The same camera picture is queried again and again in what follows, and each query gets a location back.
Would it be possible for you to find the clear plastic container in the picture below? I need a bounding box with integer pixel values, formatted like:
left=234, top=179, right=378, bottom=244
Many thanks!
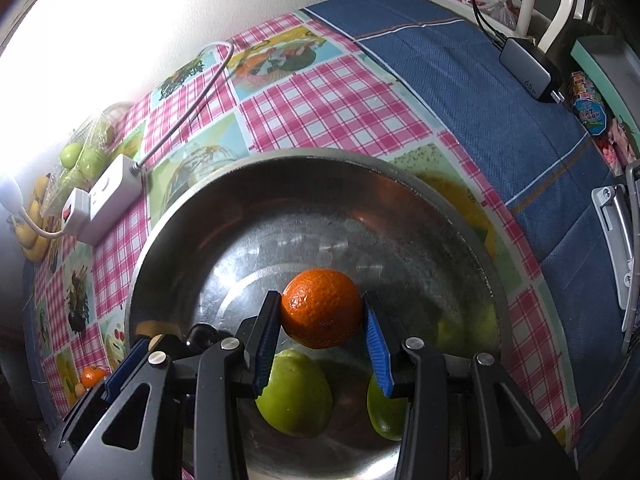
left=47, top=101, right=135, bottom=211

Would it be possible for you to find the pink checkered printed tablecloth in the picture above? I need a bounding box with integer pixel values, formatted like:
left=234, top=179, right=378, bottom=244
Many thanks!
left=32, top=10, right=583, bottom=480

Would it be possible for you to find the white power cable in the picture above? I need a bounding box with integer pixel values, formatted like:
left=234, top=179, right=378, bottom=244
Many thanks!
left=131, top=40, right=236, bottom=173

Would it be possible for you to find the oval green jujube fruit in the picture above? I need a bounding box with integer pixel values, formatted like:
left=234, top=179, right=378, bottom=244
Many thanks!
left=255, top=349, right=333, bottom=437
left=366, top=372, right=408, bottom=441

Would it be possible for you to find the pink plastic bag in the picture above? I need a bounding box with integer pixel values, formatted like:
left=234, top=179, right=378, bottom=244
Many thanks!
left=442, top=0, right=520, bottom=31

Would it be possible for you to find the steel bowl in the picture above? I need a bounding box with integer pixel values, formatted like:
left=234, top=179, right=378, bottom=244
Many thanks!
left=124, top=149, right=512, bottom=480

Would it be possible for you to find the pink printed packet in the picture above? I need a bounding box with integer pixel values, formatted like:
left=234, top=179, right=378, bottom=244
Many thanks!
left=597, top=119, right=640, bottom=167

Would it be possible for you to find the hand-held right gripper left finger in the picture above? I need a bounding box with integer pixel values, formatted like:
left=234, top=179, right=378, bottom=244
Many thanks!
left=50, top=291, right=282, bottom=480

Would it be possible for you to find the grey charger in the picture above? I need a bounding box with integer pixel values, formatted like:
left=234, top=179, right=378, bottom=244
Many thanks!
left=499, top=36, right=566, bottom=105

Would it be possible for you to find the colourful printed small box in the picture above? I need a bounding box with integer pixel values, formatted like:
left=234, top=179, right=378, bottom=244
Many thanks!
left=569, top=71, right=610, bottom=137

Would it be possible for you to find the white power strip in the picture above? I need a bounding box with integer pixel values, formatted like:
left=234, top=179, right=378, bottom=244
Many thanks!
left=62, top=154, right=147, bottom=247

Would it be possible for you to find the yellow banana bunch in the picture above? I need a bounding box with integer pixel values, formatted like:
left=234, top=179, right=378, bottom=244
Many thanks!
left=14, top=174, right=53, bottom=263

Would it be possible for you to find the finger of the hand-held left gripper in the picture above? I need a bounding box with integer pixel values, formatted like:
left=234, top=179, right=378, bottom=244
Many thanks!
left=102, top=337, right=152, bottom=403

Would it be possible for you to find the black cable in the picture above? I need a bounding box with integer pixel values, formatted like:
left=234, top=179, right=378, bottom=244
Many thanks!
left=466, top=0, right=508, bottom=47

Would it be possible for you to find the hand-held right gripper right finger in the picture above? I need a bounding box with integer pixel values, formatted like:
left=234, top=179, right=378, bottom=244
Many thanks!
left=363, top=291, right=576, bottom=480

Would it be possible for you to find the grey metal bracket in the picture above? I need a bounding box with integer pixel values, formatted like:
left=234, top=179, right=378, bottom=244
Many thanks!
left=591, top=160, right=640, bottom=353

